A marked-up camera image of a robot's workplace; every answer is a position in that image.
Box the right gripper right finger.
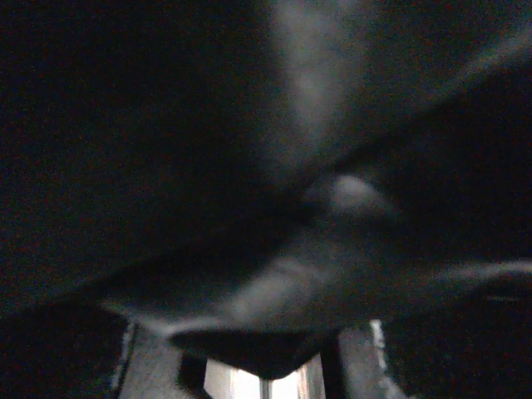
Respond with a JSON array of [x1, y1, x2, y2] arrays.
[[320, 319, 399, 398]]

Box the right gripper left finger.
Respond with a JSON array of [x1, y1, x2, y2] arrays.
[[108, 322, 208, 398]]

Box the black folding umbrella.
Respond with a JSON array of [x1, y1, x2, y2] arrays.
[[1, 1, 531, 362]]

